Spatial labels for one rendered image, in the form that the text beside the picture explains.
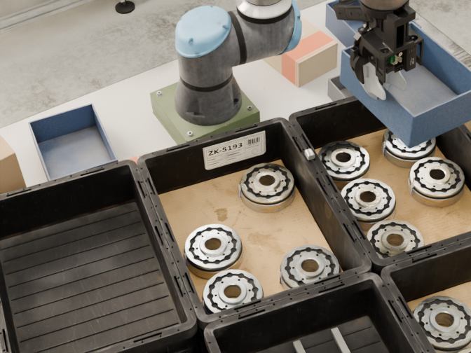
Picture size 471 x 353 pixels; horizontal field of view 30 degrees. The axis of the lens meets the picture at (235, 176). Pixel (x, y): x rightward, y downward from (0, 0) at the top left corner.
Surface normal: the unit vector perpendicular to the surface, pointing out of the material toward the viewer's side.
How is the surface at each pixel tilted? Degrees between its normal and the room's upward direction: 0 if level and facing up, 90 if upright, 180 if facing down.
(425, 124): 90
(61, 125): 90
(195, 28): 7
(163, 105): 2
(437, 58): 89
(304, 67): 90
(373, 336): 0
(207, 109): 74
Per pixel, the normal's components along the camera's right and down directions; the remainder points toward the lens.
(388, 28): -0.88, 0.42
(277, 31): 0.43, 0.65
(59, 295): -0.05, -0.69
